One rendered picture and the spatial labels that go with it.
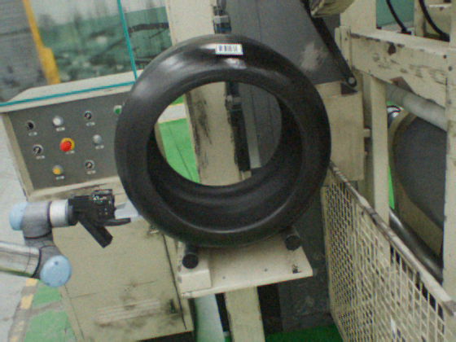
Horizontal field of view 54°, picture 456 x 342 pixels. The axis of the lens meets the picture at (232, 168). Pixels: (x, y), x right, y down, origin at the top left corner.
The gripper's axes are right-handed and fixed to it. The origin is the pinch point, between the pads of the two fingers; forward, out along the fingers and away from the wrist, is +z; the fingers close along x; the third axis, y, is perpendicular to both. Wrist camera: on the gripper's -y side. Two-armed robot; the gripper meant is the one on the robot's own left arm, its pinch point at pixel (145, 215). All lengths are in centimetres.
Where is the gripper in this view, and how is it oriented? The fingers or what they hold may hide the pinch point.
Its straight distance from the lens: 127.8
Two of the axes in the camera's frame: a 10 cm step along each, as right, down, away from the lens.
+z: 10.0, -0.6, 0.8
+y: -0.3, -9.3, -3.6
